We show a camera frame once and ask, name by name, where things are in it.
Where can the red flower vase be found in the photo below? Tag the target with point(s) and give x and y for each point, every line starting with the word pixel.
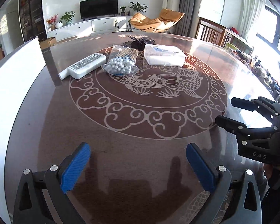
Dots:
pixel 52 21

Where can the brown cardboard box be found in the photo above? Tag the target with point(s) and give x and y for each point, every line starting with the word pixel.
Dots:
pixel 48 43

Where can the white tv cabinet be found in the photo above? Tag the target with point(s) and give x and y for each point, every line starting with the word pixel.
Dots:
pixel 92 27

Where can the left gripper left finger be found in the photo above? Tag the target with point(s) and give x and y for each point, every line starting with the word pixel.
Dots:
pixel 30 205

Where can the wooden side chair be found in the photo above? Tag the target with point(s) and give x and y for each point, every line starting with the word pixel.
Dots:
pixel 210 32

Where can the white cardboard box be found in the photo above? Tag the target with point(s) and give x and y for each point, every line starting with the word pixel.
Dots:
pixel 18 71

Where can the black television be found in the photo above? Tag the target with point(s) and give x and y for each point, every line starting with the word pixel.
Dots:
pixel 97 8

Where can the dark display shelf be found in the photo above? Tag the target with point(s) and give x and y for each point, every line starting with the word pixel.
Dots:
pixel 31 20

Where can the bag of cotton swabs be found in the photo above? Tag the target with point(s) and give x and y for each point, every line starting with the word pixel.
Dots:
pixel 121 61

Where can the green potted plant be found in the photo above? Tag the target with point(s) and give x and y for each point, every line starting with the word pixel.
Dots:
pixel 68 17

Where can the white lotion bottle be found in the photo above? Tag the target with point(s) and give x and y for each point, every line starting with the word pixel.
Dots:
pixel 81 68

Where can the grey curtain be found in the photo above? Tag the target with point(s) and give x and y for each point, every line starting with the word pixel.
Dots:
pixel 187 26

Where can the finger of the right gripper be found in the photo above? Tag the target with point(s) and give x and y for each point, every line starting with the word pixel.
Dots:
pixel 244 104
pixel 230 125

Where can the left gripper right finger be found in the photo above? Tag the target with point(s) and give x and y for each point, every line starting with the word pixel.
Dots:
pixel 245 204

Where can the clear plastic container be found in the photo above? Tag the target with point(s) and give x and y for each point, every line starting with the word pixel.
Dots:
pixel 161 55

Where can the black hair clip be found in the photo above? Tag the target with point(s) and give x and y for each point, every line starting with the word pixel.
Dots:
pixel 139 43

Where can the orange lounge chair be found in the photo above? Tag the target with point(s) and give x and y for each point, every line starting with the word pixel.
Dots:
pixel 167 19

